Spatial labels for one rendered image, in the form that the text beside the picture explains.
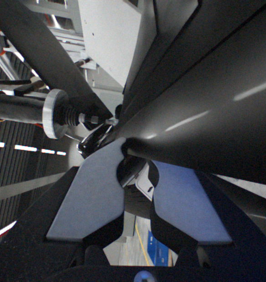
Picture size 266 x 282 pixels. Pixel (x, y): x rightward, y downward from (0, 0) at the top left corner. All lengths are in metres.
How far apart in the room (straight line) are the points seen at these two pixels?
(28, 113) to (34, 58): 0.10
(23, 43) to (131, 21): 0.26
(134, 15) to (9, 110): 0.34
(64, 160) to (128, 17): 12.51
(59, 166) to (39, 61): 12.66
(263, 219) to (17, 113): 0.34
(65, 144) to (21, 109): 12.63
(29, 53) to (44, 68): 0.03
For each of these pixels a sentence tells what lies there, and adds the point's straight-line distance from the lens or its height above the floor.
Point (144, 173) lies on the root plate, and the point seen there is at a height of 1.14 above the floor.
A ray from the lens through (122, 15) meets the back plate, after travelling 0.50.
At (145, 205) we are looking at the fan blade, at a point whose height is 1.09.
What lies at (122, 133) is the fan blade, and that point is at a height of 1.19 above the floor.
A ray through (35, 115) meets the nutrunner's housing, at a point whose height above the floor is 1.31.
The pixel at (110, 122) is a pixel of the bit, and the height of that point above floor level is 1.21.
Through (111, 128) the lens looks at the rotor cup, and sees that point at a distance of 0.29.
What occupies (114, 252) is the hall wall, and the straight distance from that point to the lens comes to 13.82.
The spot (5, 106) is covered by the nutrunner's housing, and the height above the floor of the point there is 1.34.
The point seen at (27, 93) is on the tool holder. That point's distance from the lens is 0.30.
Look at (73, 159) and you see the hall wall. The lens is 12.66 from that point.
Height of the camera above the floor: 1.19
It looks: 5 degrees down
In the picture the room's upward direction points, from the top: 82 degrees counter-clockwise
